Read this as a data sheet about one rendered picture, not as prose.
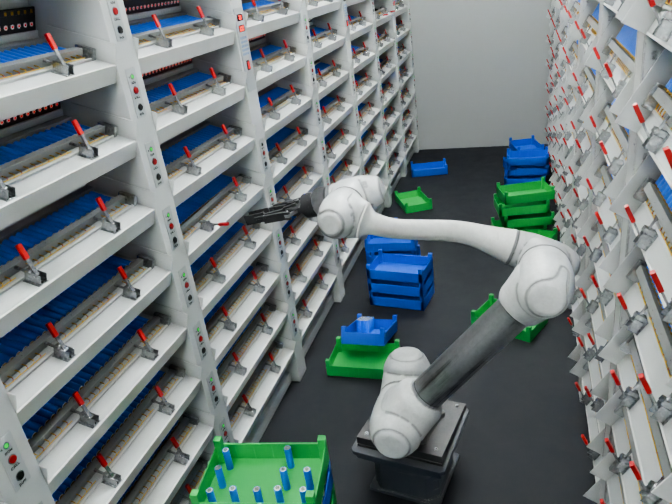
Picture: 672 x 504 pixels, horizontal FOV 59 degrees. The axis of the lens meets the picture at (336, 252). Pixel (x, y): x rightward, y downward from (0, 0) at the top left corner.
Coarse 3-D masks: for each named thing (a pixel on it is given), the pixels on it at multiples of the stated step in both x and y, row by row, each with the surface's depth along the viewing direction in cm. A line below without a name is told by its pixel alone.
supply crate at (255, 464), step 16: (240, 448) 159; (256, 448) 159; (272, 448) 158; (304, 448) 157; (320, 448) 154; (208, 464) 153; (224, 464) 160; (240, 464) 159; (256, 464) 158; (272, 464) 158; (304, 464) 156; (320, 464) 155; (208, 480) 152; (240, 480) 154; (256, 480) 153; (272, 480) 152; (304, 480) 151; (320, 480) 145; (192, 496) 141; (224, 496) 150; (240, 496) 149; (272, 496) 148; (288, 496) 147; (320, 496) 144
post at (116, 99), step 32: (32, 0) 144; (64, 0) 142; (96, 0) 140; (96, 32) 144; (128, 32) 150; (128, 64) 150; (96, 96) 151; (128, 96) 150; (160, 160) 164; (160, 192) 164; (160, 224) 164; (192, 288) 180; (192, 320) 180; (192, 352) 181; (224, 416) 200
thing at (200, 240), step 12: (228, 168) 230; (240, 168) 229; (252, 180) 230; (264, 180) 228; (252, 192) 223; (228, 204) 211; (240, 204) 213; (252, 204) 223; (216, 216) 202; (228, 216) 204; (240, 216) 213; (192, 228) 192; (216, 228) 195; (228, 228) 205; (192, 240) 186; (204, 240) 187; (216, 240) 197; (192, 252) 180
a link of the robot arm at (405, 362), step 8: (392, 352) 194; (400, 352) 193; (408, 352) 192; (416, 352) 192; (392, 360) 190; (400, 360) 189; (408, 360) 188; (416, 360) 189; (424, 360) 190; (384, 368) 193; (392, 368) 189; (400, 368) 187; (408, 368) 187; (416, 368) 187; (424, 368) 189; (384, 376) 191; (392, 376) 188; (400, 376) 187; (408, 376) 187; (416, 376) 187; (384, 384) 188
